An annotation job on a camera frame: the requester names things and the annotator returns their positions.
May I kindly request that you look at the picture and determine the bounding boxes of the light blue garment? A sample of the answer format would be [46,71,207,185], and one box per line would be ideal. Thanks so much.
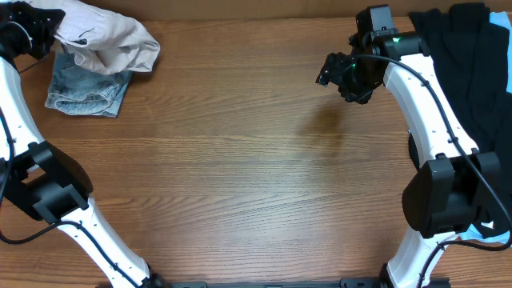
[459,10,512,245]

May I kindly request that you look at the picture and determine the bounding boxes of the black garment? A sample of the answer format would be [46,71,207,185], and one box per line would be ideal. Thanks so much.
[408,2,512,239]

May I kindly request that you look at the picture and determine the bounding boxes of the beige khaki shorts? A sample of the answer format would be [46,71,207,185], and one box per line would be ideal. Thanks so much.
[29,0,160,75]

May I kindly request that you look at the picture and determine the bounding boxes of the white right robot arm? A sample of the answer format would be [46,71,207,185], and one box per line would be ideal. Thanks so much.
[316,33,510,287]

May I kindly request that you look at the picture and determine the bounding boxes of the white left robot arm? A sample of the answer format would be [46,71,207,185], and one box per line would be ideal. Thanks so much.
[1,2,168,288]

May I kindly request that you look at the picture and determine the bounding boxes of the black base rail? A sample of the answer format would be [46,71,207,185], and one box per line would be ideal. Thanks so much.
[95,277,453,288]

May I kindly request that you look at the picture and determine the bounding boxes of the folded light blue denim shorts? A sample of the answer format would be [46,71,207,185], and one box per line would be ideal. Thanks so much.
[45,53,132,118]

